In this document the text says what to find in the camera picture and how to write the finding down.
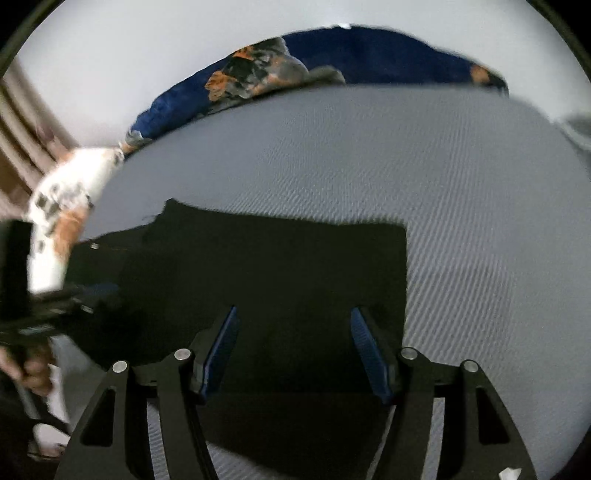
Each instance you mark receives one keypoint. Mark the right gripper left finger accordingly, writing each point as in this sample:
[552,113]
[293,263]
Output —
[144,419]

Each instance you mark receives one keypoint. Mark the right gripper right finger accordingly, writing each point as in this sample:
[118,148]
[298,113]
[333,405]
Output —
[450,413]

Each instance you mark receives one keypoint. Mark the grey mesh mattress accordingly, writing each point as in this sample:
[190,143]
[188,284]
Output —
[494,200]

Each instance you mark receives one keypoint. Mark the beige curtain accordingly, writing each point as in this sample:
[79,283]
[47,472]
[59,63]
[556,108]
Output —
[32,141]

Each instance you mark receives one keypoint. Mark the black pants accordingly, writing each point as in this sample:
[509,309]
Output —
[294,394]

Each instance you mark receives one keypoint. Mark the person left hand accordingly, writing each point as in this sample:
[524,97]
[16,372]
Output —
[34,372]

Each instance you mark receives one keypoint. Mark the white floral pillow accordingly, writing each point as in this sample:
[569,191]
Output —
[60,207]

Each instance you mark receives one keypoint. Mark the navy floral blanket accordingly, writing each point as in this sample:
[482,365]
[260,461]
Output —
[329,56]

